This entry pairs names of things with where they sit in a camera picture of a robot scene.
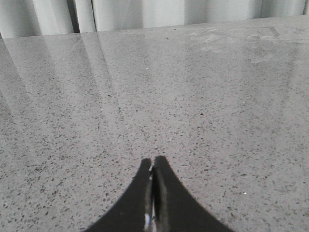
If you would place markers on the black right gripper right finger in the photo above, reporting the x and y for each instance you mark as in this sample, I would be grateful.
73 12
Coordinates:
175 209

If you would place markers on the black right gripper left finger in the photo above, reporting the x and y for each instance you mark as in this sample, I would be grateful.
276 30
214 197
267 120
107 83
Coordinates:
133 210

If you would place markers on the pale green curtain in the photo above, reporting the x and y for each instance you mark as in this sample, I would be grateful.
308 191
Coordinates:
20 18

